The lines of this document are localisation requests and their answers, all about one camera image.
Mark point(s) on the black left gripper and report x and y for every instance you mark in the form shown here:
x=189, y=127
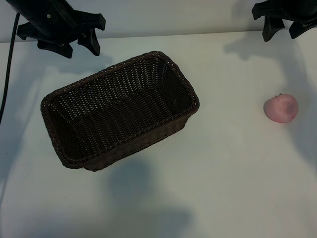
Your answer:
x=52, y=22

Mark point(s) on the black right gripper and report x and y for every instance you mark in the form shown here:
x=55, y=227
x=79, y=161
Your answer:
x=287, y=8

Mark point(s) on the dark brown wicker basket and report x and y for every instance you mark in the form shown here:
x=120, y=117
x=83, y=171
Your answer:
x=119, y=109

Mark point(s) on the pink peach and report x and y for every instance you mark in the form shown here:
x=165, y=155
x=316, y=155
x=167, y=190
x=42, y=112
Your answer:
x=281, y=109

